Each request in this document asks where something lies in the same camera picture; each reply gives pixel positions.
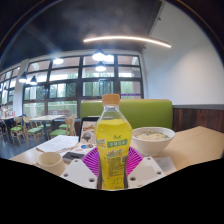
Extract white noodle bowl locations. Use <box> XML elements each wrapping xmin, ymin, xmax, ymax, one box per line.
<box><xmin>131</xmin><ymin>126</ymin><xmax>176</xmax><ymax>158</ymax></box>

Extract white paper receipt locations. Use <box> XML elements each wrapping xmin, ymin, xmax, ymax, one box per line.
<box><xmin>153</xmin><ymin>156</ymin><xmax>177</xmax><ymax>175</ymax></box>

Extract group of green-seated wooden chairs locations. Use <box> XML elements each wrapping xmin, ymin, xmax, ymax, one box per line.
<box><xmin>8</xmin><ymin>114</ymin><xmax>78</xmax><ymax>148</ymax></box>

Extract group of pendant lamps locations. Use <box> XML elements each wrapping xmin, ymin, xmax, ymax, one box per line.
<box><xmin>0</xmin><ymin>49</ymin><xmax>116</xmax><ymax>91</ymax></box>

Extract small dark flat box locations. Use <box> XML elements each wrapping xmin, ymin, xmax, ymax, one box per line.
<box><xmin>62</xmin><ymin>151</ymin><xmax>86</xmax><ymax>164</ymax></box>

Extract white ceramic mug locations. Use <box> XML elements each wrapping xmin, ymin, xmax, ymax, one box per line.
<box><xmin>35</xmin><ymin>151</ymin><xmax>67</xmax><ymax>177</ymax></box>

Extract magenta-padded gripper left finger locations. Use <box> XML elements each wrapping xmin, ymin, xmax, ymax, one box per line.
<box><xmin>59</xmin><ymin>146</ymin><xmax>101</xmax><ymax>190</ymax></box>

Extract yellow drink bottle orange cap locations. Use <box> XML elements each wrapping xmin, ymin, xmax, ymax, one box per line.
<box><xmin>94</xmin><ymin>93</ymin><xmax>134</xmax><ymax>191</ymax></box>

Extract white paper booklet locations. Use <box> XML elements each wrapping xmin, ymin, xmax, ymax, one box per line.
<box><xmin>35</xmin><ymin>134</ymin><xmax>80</xmax><ymax>154</ymax></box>

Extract large black-framed window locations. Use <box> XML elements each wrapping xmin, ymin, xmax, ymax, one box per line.
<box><xmin>0</xmin><ymin>54</ymin><xmax>145</xmax><ymax>119</ymax></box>

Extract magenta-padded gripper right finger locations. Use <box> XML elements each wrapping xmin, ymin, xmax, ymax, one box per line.
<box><xmin>124</xmin><ymin>145</ymin><xmax>166</xmax><ymax>190</ymax></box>

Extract printed menu sheet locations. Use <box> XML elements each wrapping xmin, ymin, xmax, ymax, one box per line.
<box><xmin>77</xmin><ymin>142</ymin><xmax>98</xmax><ymax>152</ymax></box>

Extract green upholstered bench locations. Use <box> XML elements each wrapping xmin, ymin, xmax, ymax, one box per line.
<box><xmin>79</xmin><ymin>99</ymin><xmax>174</xmax><ymax>130</ymax></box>

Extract long curved ceiling light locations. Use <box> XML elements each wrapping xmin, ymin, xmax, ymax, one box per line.
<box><xmin>83</xmin><ymin>35</ymin><xmax>172</xmax><ymax>49</ymax></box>

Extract light wooden dining table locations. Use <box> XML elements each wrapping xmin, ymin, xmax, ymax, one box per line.
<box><xmin>28</xmin><ymin>114</ymin><xmax>66</xmax><ymax>141</ymax></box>

